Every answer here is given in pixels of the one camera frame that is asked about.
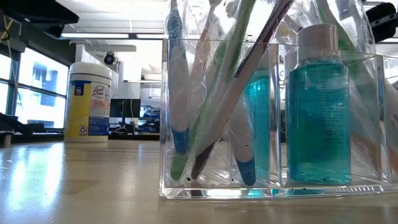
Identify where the yellow hanging cable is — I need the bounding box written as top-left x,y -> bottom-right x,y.
0,14 -> 19,88

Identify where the purple toothbrush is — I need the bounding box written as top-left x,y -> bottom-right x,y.
190,0 -> 295,180

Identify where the long ceiling light fixture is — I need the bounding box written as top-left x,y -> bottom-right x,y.
60,32 -> 165,40

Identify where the blue toothbrush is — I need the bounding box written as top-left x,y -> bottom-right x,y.
337,0 -> 376,54
228,101 -> 257,187
166,0 -> 191,156

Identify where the black aluminium rig frame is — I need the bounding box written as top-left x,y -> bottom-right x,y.
0,130 -> 161,146

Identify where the small blue mouthwash bottle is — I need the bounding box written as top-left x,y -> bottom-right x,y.
285,23 -> 353,185
243,68 -> 272,187

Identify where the clear acrylic organizer box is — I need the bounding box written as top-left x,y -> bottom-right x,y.
159,38 -> 398,200

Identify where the black framed window wall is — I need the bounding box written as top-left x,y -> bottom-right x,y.
0,46 -> 69,130

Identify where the black security camera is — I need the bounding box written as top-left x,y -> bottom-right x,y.
103,52 -> 117,66

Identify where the yellow white wipes canister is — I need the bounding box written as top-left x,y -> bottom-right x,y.
63,61 -> 113,144

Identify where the black wall monitor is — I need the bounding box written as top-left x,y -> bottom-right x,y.
109,98 -> 142,119

